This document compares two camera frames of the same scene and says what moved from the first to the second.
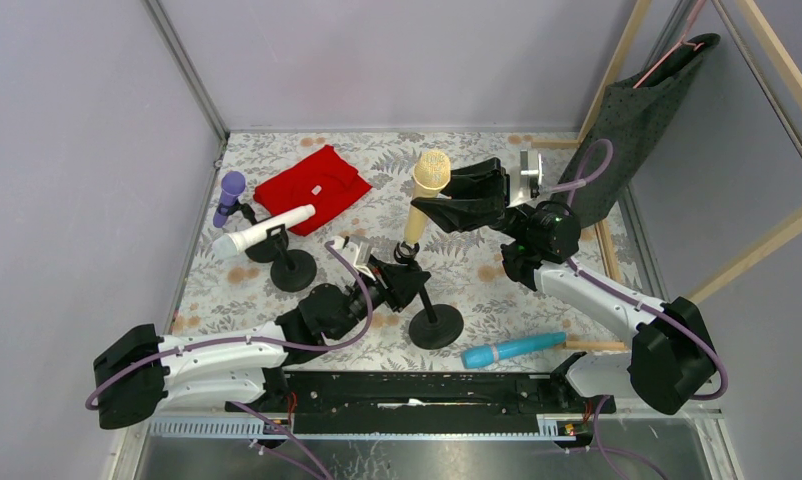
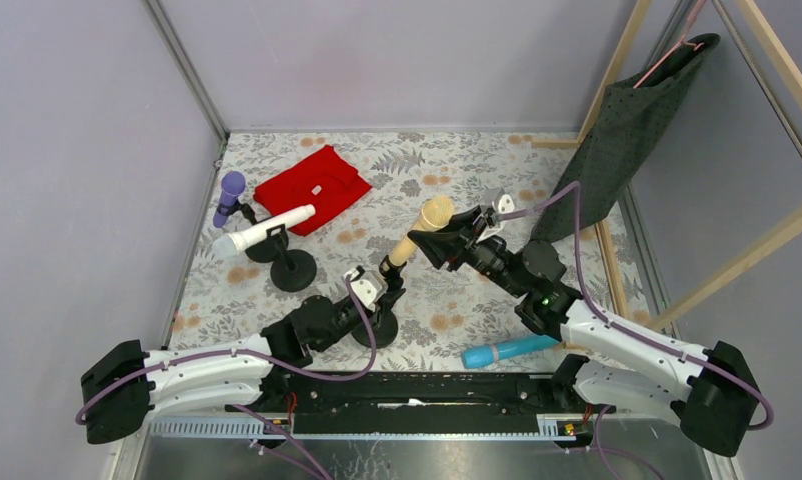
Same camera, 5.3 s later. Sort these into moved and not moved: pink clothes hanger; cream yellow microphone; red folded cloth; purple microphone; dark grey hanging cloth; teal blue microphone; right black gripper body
Moved: cream yellow microphone; right black gripper body
Not moved: pink clothes hanger; red folded cloth; teal blue microphone; dark grey hanging cloth; purple microphone
